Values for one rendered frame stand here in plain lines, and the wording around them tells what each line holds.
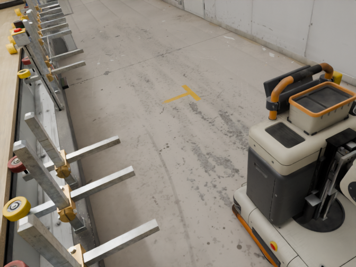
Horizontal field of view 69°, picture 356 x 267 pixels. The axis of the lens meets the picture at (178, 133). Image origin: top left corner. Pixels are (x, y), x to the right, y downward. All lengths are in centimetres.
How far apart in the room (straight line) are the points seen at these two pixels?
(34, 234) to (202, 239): 124
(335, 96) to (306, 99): 12
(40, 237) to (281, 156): 85
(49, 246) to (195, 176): 148
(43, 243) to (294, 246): 113
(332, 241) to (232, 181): 79
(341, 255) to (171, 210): 102
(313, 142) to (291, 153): 11
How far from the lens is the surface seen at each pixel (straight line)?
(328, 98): 125
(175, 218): 187
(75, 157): 125
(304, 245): 149
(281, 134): 117
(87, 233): 112
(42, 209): 108
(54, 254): 77
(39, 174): 90
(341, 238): 155
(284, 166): 111
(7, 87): 199
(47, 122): 200
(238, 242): 176
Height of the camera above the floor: 158
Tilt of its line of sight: 40 degrees down
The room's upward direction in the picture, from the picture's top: 11 degrees counter-clockwise
